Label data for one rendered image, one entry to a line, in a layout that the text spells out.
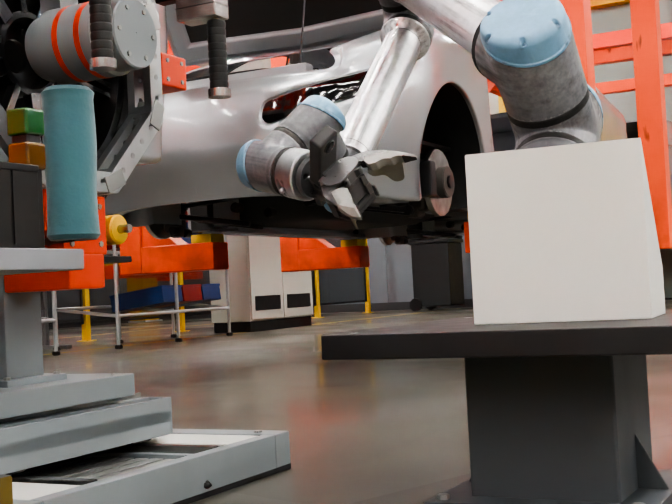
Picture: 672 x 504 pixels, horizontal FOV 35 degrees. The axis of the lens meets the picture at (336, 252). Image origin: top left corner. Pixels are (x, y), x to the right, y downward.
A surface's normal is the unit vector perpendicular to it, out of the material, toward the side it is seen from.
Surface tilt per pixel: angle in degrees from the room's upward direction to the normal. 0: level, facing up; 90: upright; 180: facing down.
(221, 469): 90
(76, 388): 90
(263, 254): 90
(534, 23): 48
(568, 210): 90
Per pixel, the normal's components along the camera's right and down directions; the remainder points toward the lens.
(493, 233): -0.39, -0.01
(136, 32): 0.89, -0.06
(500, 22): -0.34, -0.68
